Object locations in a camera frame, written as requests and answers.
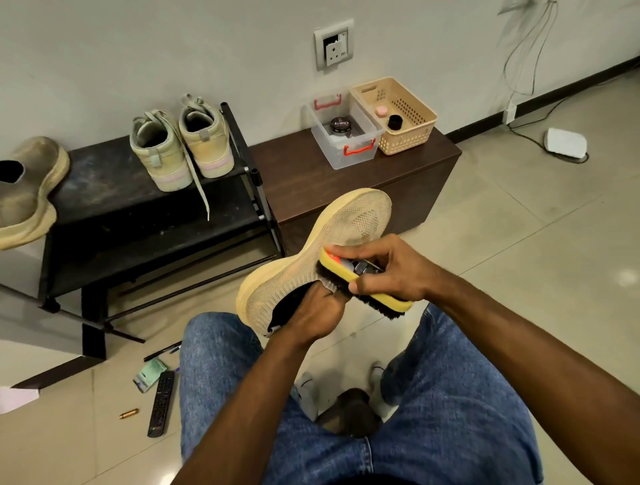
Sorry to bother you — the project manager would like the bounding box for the white cable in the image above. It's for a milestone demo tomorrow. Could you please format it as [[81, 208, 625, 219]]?
[[498, 0, 590, 165]]

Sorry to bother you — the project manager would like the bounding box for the pale green lace-up shoe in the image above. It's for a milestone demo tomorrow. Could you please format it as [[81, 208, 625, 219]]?
[[178, 94, 236, 179], [129, 109, 211, 221]]

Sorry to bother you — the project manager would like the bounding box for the person's right leg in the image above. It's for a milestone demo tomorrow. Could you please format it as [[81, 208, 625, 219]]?
[[368, 302, 546, 485]]

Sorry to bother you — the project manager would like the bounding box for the black metal shoe rack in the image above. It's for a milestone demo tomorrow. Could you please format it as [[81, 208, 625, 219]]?
[[0, 102, 284, 391]]

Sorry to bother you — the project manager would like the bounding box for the person's right hand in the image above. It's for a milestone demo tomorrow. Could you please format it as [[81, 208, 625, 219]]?
[[325, 235, 451, 303]]

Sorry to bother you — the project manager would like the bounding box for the dark brown wooden cabinet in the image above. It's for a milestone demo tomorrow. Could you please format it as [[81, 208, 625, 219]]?
[[250, 127, 463, 256]]

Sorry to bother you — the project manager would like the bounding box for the white paper sheet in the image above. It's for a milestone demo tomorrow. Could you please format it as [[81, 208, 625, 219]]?
[[0, 386, 41, 415]]

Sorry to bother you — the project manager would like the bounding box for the person's left hand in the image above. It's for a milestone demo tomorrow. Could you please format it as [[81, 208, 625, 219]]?
[[280, 282, 349, 346]]

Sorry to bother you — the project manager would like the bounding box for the clear plastic storage box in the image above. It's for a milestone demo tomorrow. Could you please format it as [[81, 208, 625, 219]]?
[[306, 93, 386, 171]]

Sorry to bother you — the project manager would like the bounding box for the green paper packet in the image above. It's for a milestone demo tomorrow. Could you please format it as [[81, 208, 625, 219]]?
[[133, 358, 169, 393]]

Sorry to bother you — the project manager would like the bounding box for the black remote control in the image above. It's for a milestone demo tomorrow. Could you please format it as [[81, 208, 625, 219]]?
[[148, 370, 176, 439]]

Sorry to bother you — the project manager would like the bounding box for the person's left forearm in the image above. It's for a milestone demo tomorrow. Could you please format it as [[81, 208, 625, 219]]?
[[172, 332, 319, 485]]

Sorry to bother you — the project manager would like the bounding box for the worn tan slip-on shoe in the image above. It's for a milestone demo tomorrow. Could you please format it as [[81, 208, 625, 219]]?
[[236, 188, 393, 338], [0, 137, 71, 252]]

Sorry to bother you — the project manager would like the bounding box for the black pen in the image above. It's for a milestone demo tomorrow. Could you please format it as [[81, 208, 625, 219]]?
[[143, 340, 182, 362]]

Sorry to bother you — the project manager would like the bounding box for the white router box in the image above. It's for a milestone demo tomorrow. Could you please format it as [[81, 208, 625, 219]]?
[[545, 127, 591, 163]]

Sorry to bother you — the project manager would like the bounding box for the person's leg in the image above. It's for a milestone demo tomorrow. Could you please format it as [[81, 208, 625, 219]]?
[[368, 302, 546, 485], [179, 312, 376, 485]]

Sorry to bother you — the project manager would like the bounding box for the beige plastic basket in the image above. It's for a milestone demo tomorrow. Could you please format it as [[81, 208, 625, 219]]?
[[350, 77, 439, 156]]

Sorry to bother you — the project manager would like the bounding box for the black orange shoe brush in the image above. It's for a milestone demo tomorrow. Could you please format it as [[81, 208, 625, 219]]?
[[317, 250, 413, 321]]

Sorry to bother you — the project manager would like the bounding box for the person's right forearm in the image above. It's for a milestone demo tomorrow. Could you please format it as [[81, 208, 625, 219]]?
[[430, 278, 640, 485]]

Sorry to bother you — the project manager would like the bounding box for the person's left leg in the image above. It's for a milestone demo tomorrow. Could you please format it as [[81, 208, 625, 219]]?
[[179, 312, 376, 485]]

